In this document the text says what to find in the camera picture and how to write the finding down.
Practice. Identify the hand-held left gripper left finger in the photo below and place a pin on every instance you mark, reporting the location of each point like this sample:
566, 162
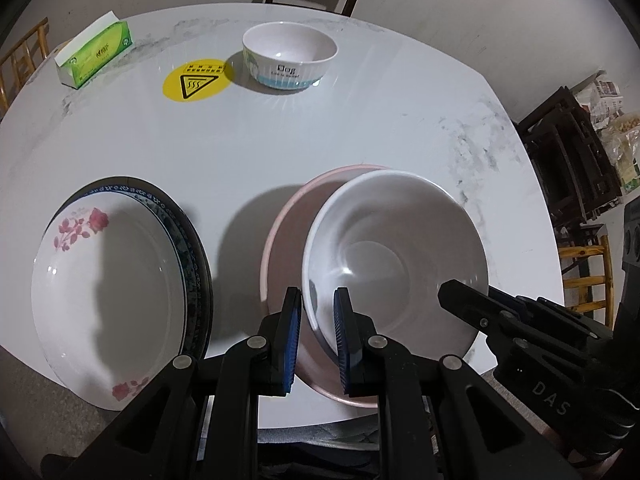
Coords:
291, 345

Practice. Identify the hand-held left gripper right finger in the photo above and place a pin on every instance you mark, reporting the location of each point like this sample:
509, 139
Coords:
342, 345

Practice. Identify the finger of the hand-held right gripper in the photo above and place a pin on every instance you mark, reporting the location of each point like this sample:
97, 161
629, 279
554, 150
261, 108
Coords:
550, 312
470, 310

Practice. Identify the pink bowl with white inside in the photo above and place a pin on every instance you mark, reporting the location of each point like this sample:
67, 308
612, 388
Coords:
400, 240

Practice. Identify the ribbed white and pink bowl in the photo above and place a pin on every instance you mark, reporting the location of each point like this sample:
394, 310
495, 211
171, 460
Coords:
290, 230

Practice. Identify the white plate with pink flowers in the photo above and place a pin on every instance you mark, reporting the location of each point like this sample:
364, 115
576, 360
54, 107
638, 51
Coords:
110, 310

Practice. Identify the bamboo chair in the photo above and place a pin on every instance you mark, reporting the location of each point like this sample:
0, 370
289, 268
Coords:
587, 265

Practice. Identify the dark cloth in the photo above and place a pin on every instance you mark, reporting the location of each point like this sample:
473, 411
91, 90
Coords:
320, 455

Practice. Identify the stack of dark wooden stools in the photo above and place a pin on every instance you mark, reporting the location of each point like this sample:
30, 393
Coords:
565, 160

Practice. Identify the green and white box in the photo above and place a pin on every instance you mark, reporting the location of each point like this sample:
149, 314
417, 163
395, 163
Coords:
631, 177

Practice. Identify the clear bag of yellow goods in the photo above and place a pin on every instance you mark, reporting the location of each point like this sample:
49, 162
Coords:
625, 135

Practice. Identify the bag of newspapers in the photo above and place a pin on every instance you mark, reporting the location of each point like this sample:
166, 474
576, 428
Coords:
602, 100

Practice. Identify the white bowl with blue print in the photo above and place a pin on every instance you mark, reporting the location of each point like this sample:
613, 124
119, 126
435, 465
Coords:
285, 67

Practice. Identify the yellow round warning sticker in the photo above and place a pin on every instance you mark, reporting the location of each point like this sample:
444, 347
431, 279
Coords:
180, 85

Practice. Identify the green tissue pack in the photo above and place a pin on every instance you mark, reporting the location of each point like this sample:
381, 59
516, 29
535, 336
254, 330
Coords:
95, 55

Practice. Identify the light wooden chair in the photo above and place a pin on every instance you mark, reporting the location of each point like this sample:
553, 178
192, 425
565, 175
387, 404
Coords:
30, 50

